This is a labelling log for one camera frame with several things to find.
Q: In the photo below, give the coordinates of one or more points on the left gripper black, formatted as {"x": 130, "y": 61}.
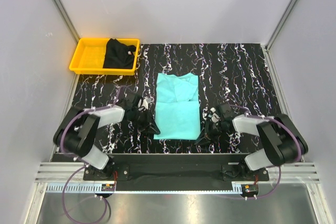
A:
{"x": 149, "y": 126}

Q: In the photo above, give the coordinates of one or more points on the small circuit board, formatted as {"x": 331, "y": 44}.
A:
{"x": 250, "y": 190}
{"x": 108, "y": 187}

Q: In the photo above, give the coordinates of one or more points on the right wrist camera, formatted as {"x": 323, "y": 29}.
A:
{"x": 214, "y": 115}

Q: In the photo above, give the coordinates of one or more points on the right small circuit board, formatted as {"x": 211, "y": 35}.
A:
{"x": 250, "y": 190}

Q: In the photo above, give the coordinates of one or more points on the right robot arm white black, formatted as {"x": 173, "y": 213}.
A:
{"x": 281, "y": 141}

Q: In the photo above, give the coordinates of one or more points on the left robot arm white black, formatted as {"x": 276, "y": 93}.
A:
{"x": 77, "y": 132}

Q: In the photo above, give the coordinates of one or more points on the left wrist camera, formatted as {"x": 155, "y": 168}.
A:
{"x": 144, "y": 103}

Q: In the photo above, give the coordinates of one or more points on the black marble pattern mat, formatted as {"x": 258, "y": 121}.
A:
{"x": 234, "y": 73}

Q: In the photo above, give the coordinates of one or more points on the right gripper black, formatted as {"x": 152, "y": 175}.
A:
{"x": 208, "y": 134}

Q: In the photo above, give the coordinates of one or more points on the yellow plastic bin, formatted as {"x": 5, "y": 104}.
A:
{"x": 89, "y": 57}

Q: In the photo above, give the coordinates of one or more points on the aluminium frame rail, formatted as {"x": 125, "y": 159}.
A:
{"x": 290, "y": 173}

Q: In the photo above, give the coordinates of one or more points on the teal t shirt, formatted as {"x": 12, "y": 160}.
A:
{"x": 177, "y": 109}

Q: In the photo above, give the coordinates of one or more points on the left small circuit board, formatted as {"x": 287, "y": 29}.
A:
{"x": 108, "y": 187}

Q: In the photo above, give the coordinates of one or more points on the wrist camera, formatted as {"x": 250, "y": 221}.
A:
{"x": 214, "y": 115}
{"x": 144, "y": 103}

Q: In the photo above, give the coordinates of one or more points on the black t shirt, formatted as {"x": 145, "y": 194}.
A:
{"x": 118, "y": 55}

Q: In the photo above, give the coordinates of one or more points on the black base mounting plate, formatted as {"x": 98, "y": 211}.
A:
{"x": 176, "y": 172}

